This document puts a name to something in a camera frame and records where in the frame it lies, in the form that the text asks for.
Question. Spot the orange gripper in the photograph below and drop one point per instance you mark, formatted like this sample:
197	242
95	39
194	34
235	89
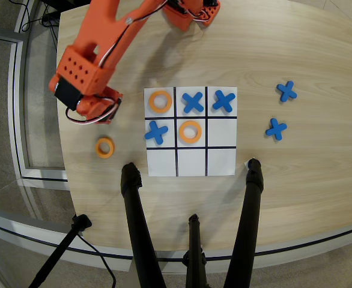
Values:
113	111

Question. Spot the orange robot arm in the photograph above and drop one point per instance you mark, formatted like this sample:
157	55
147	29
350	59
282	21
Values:
104	36

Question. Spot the blue foam cross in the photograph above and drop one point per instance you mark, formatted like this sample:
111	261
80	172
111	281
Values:
276	129
192	103
286	91
223	101
156	132

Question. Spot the thick black tripod leg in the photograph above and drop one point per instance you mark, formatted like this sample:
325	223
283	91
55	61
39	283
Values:
137	216
248	216

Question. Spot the white tic-tac-toe grid sheet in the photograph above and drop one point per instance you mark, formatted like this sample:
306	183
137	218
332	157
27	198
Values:
221	162

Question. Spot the thin black stand leg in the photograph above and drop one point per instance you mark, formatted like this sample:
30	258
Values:
59	252

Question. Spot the small white tape piece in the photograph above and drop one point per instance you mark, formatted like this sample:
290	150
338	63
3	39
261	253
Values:
246	164

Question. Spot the short black tripod leg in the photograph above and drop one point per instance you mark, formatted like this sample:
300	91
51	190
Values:
195	240

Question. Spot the grey metal floor frame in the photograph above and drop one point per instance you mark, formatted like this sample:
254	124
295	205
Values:
13	90

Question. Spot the black camera tripod legs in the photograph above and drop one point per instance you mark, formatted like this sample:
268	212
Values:
13	228

